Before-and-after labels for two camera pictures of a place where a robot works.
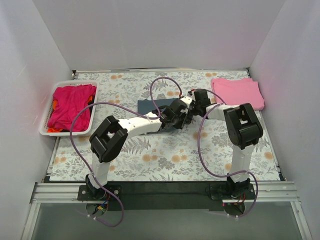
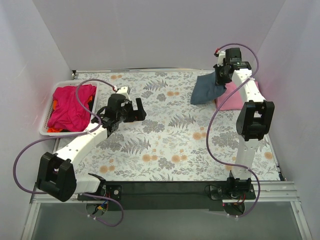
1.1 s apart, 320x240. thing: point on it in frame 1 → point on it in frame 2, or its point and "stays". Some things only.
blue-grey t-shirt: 148,105 → 206,89
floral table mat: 201,151 stays
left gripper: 182,119 → 134,113
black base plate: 166,196 stays
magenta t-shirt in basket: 68,101 stays
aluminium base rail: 266,192 stays
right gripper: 191,110 → 222,75
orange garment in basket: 52,130 stays
